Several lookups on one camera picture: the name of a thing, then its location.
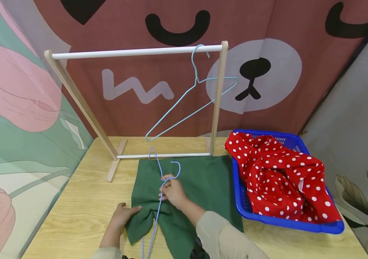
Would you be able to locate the person's right hand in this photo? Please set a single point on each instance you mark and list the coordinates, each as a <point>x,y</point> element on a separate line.
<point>175,192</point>

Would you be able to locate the person's left hand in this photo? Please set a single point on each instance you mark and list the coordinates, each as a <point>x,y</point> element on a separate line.
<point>124,215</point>

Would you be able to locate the person's left fingers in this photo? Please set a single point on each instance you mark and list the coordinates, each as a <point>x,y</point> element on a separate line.
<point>135,210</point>

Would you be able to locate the person's left thumb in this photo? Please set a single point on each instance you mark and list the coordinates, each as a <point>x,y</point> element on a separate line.
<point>121,206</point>

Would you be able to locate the person's right fingers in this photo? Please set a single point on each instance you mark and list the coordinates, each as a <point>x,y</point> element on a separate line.
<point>166,189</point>

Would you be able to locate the green cloth garment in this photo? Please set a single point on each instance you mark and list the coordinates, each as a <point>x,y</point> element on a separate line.
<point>203,180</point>

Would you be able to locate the person's left forearm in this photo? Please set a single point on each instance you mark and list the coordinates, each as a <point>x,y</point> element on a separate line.
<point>110,239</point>

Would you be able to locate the person's right forearm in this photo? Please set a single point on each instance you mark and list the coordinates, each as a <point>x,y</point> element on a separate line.
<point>222,233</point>

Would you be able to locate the black wrist band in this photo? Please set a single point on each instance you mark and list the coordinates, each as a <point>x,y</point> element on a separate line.
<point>198,250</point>
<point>128,257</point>

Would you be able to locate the red polka dot garment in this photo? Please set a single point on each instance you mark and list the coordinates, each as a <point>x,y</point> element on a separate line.
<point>281,180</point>

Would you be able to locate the blue plastic basket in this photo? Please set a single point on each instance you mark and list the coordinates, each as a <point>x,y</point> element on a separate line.
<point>287,221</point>

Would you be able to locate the wooden clothes rack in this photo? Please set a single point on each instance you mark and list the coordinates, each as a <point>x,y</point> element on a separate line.
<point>135,52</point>

